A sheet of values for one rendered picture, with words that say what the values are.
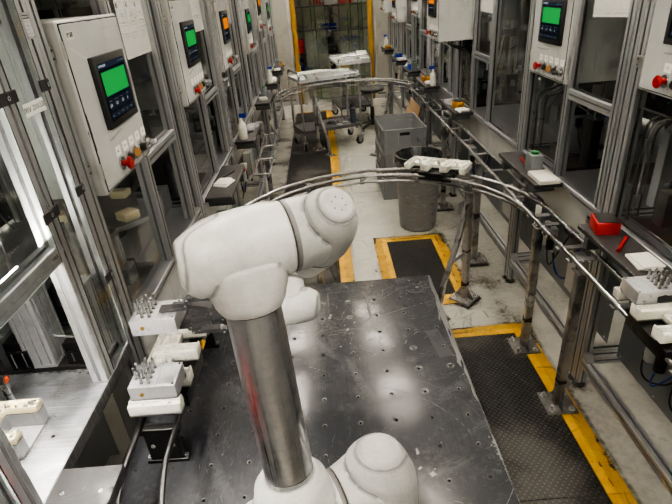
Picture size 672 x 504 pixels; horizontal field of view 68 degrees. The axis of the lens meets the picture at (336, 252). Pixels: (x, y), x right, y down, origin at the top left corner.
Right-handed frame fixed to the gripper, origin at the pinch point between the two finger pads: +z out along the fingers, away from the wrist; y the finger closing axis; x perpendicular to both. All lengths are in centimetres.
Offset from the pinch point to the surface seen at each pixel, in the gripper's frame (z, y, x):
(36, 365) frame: 40.8, -10.8, 3.5
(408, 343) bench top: -71, -35, -23
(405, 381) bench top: -67, -35, -4
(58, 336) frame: 33.6, -3.6, 0.3
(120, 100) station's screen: 15, 53, -42
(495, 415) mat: -117, -101, -47
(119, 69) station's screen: 15, 61, -48
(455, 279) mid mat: -130, -101, -167
